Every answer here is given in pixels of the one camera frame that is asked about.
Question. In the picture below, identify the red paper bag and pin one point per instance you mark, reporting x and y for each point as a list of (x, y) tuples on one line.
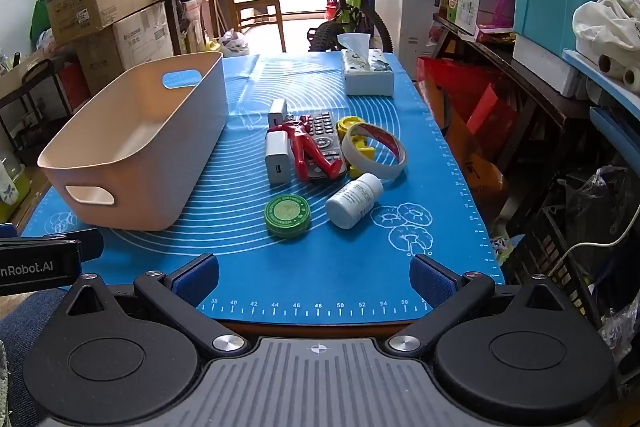
[(460, 92)]

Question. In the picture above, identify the printed cardboard box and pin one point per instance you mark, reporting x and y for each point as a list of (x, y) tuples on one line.
[(142, 37)]

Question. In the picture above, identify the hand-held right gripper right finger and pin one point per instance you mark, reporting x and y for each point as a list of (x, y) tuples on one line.
[(430, 281)]

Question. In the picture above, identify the white plastic bag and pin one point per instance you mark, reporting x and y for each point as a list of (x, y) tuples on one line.
[(232, 43)]

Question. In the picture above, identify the dark blue cloth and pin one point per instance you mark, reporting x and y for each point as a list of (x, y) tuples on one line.
[(30, 317)]

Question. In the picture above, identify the dark wooden shelf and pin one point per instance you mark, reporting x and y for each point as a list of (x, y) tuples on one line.
[(505, 57)]

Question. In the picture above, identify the large white charger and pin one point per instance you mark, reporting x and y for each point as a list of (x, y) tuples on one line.
[(277, 157)]

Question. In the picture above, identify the white foam box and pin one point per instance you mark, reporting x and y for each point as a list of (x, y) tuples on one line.
[(540, 62)]

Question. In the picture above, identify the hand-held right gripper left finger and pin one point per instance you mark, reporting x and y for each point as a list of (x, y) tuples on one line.
[(197, 281)]

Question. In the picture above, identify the yellow plastic toy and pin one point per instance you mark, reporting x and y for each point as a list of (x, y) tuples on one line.
[(359, 142)]

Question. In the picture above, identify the black remote control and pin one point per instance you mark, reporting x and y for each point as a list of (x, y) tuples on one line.
[(322, 127)]

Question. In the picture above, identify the white tape roll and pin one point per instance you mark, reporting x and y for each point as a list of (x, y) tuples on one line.
[(372, 173)]

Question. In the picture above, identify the white cloth bag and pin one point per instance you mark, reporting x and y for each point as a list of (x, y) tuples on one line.
[(605, 27)]

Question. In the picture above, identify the black plastic crate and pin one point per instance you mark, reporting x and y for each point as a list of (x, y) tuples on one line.
[(550, 257)]

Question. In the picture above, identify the orange paper bag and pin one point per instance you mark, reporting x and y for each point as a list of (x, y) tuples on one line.
[(480, 177)]

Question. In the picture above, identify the white freezer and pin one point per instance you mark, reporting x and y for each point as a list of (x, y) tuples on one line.
[(410, 7)]

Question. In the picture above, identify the white pill bottle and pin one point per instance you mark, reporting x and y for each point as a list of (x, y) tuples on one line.
[(352, 202)]

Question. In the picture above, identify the black cart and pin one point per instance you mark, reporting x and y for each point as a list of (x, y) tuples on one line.
[(35, 79)]

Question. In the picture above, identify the light blue shelf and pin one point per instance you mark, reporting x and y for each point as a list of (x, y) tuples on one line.
[(610, 117)]

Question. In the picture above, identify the beige plastic basket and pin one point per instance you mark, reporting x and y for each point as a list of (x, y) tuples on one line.
[(150, 142)]

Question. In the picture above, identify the teal storage bin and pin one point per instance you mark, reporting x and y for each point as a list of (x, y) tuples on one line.
[(550, 7)]

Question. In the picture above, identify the tissue box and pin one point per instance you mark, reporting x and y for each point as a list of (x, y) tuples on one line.
[(367, 77)]

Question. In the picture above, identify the red figure toy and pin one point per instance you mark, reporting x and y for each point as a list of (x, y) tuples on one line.
[(300, 149)]

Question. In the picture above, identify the green and white carton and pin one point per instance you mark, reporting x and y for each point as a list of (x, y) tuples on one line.
[(462, 4)]

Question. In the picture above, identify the blue silicone mat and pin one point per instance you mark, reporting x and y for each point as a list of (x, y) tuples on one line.
[(325, 267)]

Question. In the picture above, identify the small white charger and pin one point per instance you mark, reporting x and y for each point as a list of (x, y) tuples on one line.
[(276, 112)]

